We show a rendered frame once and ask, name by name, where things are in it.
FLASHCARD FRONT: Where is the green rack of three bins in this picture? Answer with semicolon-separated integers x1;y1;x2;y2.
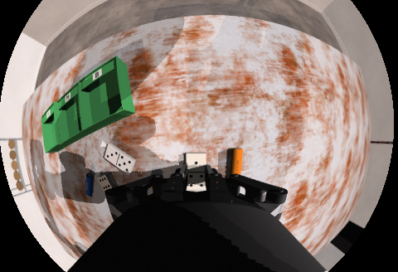
41;56;136;153

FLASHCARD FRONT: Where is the blue battery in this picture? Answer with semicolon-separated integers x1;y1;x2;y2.
85;173;94;197

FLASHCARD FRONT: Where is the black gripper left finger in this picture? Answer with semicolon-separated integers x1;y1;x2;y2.
104;165;187;220

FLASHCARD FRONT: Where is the orange aa battery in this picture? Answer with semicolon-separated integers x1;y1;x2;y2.
230;148;243;175

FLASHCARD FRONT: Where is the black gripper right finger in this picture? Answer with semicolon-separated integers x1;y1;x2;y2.
205;165;288;220

